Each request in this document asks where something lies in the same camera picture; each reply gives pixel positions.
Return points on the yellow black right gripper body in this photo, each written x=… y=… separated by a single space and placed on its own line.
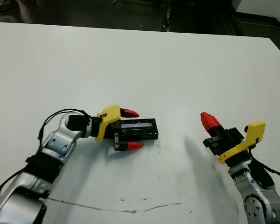
x=231 y=140

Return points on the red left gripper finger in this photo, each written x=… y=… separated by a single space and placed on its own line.
x=129 y=113
x=133 y=146

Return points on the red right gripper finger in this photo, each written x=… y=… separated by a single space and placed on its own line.
x=206 y=124
x=214 y=123

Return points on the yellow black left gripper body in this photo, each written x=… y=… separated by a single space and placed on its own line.
x=106 y=121

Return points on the black camera box lid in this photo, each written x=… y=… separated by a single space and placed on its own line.
x=140 y=133

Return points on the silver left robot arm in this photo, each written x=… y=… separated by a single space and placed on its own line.
x=58 y=144

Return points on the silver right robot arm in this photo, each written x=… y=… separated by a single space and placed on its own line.
x=259 y=198

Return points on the metal pole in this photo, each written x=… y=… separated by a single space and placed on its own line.
x=167 y=15

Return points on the shoe on floor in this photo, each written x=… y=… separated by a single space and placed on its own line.
x=4 y=4

